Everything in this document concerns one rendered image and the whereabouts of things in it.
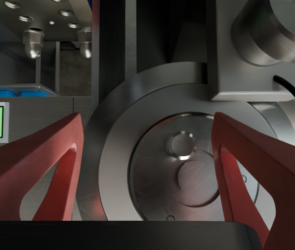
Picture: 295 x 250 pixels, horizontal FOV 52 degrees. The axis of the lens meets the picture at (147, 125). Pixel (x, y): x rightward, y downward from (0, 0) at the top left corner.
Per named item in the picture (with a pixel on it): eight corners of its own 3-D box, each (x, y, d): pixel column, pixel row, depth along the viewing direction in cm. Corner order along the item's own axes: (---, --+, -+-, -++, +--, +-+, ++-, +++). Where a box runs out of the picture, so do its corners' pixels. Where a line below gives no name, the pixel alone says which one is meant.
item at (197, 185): (169, 270, 17) (106, 152, 17) (167, 257, 19) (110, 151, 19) (285, 205, 17) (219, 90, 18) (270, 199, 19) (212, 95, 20)
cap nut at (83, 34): (96, 29, 51) (96, 55, 51) (99, 36, 55) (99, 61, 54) (74, 29, 51) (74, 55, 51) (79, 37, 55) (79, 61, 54)
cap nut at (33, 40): (39, 29, 51) (39, 55, 51) (47, 37, 55) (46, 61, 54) (18, 30, 51) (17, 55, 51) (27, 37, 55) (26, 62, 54)
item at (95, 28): (101, -146, 21) (98, 112, 20) (125, 8, 45) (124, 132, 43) (94, -146, 21) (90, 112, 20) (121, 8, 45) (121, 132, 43)
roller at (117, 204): (276, 75, 19) (298, 267, 18) (201, 118, 44) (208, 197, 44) (91, 90, 19) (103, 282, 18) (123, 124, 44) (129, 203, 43)
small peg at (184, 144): (201, 137, 15) (190, 164, 14) (193, 139, 17) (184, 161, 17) (175, 126, 15) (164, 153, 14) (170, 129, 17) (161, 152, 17)
